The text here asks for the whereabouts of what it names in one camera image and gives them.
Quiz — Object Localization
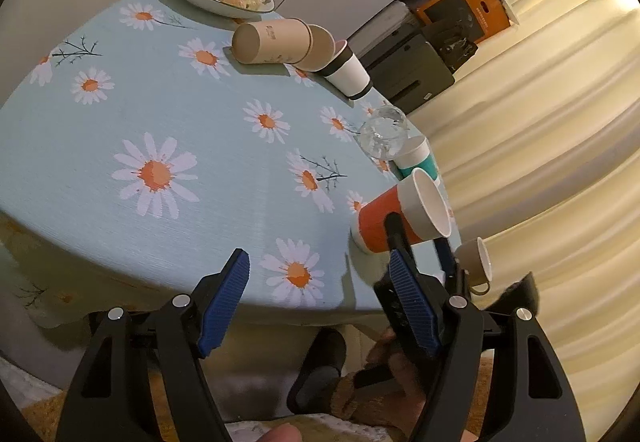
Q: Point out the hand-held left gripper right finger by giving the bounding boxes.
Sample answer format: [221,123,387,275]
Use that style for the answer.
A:
[388,249,588,442]

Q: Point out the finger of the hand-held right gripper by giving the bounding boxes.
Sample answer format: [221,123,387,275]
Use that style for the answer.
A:
[434,238,462,295]
[383,213,414,269]

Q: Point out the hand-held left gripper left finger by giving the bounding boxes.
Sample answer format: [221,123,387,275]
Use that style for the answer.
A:
[55,248,251,442]

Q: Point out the orange paper cup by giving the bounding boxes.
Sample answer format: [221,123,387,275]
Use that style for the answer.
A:
[351,167,453,256]

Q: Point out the teal and white paper cup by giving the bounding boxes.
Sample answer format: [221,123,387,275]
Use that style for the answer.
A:
[392,135,441,186]

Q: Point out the clear glass cup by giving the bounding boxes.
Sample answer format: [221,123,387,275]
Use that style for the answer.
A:
[357,105,411,161]

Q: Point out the black and white paper cup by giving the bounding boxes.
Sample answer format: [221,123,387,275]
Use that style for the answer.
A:
[320,40,372,100]

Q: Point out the brown paper cup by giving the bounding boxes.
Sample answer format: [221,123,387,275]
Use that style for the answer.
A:
[292,24,336,72]
[231,18,313,65]

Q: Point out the person's right hand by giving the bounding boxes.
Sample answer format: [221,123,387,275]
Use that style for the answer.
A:
[364,326,432,429]

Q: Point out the person's left hand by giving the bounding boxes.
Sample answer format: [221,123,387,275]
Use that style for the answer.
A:
[252,424,304,442]

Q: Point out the beige mug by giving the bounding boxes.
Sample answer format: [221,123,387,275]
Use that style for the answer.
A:
[454,237,494,296]

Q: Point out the dark fuzzy cloth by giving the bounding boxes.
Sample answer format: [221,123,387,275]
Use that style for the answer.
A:
[492,272,542,319]

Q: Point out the black slipper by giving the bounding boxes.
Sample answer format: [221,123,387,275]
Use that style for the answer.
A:
[287,328,349,416]

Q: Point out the cream curtain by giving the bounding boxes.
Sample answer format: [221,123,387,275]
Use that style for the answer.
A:
[400,0,637,425]

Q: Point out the dark storage case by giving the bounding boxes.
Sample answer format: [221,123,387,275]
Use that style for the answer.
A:
[360,29,456,116]

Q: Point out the black bag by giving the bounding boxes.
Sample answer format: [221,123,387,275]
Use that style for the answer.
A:
[434,20,479,74]

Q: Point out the daisy print blue tablecloth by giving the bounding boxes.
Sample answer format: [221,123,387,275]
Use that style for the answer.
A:
[0,0,464,330]

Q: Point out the orange cardboard box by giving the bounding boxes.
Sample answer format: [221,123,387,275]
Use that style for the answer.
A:
[407,0,512,46]

